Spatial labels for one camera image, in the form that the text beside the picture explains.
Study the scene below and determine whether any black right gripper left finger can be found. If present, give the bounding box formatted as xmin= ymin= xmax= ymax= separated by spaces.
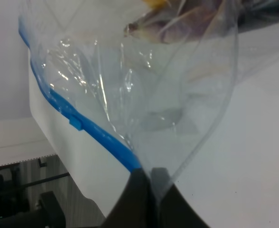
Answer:
xmin=101 ymin=169 xmax=157 ymax=228

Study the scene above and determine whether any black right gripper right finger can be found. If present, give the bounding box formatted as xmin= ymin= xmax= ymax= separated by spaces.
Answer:
xmin=151 ymin=168 xmax=208 ymax=228

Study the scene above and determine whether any blue zip slider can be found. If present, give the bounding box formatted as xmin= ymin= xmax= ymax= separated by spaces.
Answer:
xmin=69 ymin=115 xmax=83 ymax=131

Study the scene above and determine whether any clear zip bag blue seal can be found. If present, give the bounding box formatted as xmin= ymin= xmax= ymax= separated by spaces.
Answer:
xmin=19 ymin=0 xmax=279 ymax=197

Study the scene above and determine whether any yellow pear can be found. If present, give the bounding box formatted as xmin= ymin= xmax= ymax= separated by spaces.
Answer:
xmin=143 ymin=0 xmax=169 ymax=9

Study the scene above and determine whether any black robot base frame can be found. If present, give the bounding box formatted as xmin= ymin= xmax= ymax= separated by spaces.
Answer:
xmin=0 ymin=163 xmax=70 ymax=228

